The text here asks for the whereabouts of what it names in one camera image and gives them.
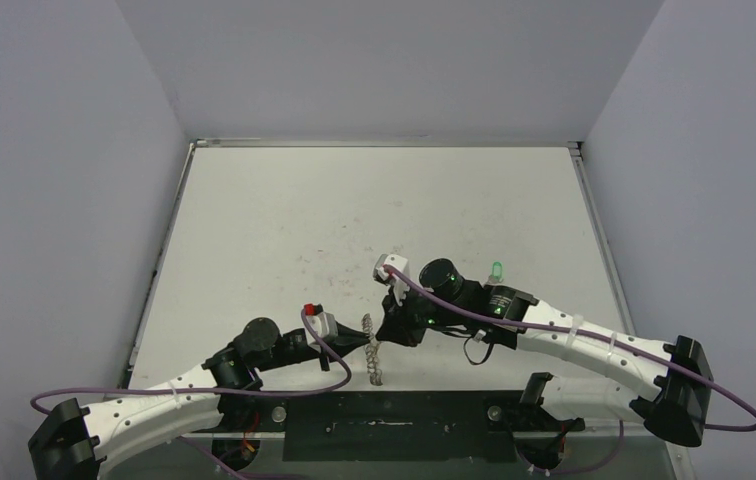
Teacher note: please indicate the key with green tag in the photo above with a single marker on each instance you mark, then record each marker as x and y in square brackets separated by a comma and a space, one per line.
[497, 271]

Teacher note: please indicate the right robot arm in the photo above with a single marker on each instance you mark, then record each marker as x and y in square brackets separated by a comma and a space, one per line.
[657, 384]

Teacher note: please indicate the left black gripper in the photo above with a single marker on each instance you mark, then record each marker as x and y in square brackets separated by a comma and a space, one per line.
[347, 340]

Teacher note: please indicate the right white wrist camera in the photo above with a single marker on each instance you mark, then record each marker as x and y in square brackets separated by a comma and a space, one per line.
[387, 268]

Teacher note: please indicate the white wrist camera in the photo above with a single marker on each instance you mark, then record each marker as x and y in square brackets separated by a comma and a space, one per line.
[387, 268]
[323, 324]

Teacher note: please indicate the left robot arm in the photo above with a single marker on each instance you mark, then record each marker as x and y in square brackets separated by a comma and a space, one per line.
[76, 441]

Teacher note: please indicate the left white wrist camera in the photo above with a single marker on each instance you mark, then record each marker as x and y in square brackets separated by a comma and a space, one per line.
[323, 324]

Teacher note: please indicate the aluminium frame rail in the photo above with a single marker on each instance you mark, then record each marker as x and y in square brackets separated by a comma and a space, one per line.
[562, 399]

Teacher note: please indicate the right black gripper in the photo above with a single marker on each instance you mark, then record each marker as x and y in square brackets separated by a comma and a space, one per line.
[398, 319]

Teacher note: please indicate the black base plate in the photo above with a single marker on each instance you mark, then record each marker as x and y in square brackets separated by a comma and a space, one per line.
[397, 425]

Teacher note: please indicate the metal disc with key rings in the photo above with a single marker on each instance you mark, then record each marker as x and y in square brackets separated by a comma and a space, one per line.
[371, 350]

